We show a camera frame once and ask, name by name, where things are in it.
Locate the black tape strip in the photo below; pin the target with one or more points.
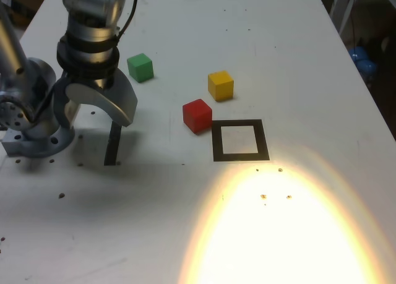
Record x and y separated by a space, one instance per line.
112 151

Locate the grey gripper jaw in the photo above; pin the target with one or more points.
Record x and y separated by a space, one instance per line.
60 106
119 103

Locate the red cube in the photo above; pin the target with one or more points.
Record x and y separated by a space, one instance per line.
196 115

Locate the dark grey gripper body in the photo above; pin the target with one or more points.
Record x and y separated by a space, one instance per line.
89 76

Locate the white metal frame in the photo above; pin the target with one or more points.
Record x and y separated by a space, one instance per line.
340 5

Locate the black tape square outline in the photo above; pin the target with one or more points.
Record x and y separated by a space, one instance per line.
238 157

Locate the yellow cube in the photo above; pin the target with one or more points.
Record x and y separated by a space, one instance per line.
220 86

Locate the blue round object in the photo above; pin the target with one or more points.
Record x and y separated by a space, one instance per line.
363 64

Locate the green cube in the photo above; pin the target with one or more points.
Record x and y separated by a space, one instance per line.
140 69

